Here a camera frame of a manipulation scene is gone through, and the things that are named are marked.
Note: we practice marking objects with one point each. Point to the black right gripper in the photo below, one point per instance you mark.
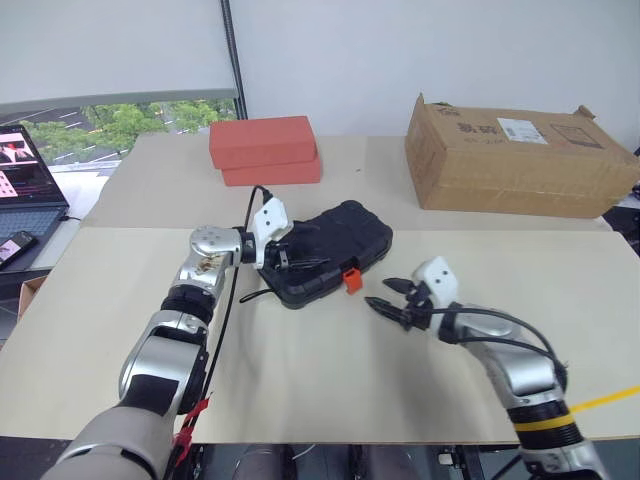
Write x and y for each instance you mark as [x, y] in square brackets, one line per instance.
[419, 307]

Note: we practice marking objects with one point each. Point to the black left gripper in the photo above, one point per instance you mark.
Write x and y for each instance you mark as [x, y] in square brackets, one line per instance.
[278, 255]

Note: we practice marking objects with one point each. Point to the black plastic tool case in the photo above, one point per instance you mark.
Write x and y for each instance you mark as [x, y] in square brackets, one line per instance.
[350, 240]

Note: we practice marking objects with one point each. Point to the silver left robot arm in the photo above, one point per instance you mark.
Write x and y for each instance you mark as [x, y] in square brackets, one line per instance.
[165, 345]

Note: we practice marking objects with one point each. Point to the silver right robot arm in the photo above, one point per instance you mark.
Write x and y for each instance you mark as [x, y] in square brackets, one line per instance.
[525, 370]

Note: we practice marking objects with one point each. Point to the small red rectangular box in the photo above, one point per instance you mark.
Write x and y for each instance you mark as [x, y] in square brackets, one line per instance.
[272, 175]

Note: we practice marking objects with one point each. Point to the large red rectangular box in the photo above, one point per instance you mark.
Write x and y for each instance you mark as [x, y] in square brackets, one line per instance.
[262, 142]

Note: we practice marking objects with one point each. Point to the brown cardboard box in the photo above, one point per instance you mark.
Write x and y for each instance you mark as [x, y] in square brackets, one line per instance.
[510, 160]

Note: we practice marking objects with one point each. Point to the dark ribbed vertical pole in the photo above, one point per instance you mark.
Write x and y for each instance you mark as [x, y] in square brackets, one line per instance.
[234, 55]

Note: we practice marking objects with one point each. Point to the yellow tape strip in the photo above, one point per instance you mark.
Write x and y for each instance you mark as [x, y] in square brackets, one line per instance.
[607, 397]

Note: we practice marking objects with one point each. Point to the grey roller blind bar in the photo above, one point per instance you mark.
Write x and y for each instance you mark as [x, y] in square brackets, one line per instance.
[120, 96]

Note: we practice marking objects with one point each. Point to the black equipment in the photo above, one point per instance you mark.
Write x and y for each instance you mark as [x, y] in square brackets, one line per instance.
[625, 220]

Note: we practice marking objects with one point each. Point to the small open cardboard box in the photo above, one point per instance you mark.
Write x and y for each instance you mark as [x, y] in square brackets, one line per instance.
[31, 295]

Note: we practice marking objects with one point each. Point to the dark laptop computer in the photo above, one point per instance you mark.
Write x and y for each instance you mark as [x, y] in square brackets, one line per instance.
[25, 195]

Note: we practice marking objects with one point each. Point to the black smartphone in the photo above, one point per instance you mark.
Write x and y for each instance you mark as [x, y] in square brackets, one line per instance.
[15, 247]

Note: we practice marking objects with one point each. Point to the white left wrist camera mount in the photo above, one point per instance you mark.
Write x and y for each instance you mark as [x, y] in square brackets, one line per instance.
[270, 220]

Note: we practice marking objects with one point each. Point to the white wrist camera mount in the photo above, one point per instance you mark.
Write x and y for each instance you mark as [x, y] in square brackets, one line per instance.
[437, 282]
[270, 220]

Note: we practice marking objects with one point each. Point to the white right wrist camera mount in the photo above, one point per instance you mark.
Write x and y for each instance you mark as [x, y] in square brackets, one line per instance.
[437, 282]

